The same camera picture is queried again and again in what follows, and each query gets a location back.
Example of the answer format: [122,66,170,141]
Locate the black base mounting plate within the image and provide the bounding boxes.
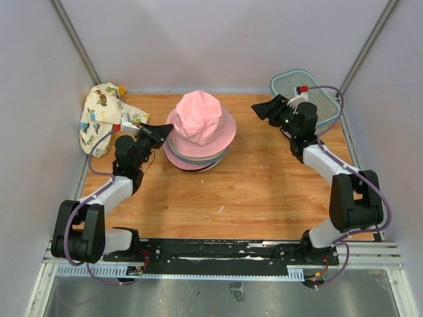
[103,238,339,277]

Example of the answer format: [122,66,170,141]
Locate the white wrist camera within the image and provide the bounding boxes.
[288,85,309,109]
[113,113,139,137]

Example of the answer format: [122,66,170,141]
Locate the grey plastic basket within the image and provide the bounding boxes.
[270,69,340,133]

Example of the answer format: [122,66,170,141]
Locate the tan bucket hat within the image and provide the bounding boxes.
[167,137,230,162]

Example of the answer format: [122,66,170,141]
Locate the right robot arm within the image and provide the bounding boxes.
[251,94,391,264]

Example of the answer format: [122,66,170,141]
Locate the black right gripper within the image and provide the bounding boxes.
[251,94,299,138]

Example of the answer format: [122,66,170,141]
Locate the pink bucket hat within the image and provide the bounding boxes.
[163,144,220,170]

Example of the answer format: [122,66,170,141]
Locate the grey hat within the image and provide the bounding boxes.
[181,158,222,164]

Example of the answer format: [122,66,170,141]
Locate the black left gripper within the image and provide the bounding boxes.
[134,122,174,168]

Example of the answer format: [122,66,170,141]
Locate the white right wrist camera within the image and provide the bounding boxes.
[288,85,309,109]

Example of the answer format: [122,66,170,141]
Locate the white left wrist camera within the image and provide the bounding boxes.
[113,113,139,137]

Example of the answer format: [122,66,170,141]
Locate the dusty pink hat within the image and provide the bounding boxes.
[166,90,237,158]

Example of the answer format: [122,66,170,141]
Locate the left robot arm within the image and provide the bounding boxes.
[50,124,174,266]

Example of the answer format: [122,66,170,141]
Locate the cartoon print cloth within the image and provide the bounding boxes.
[79,83,150,158]

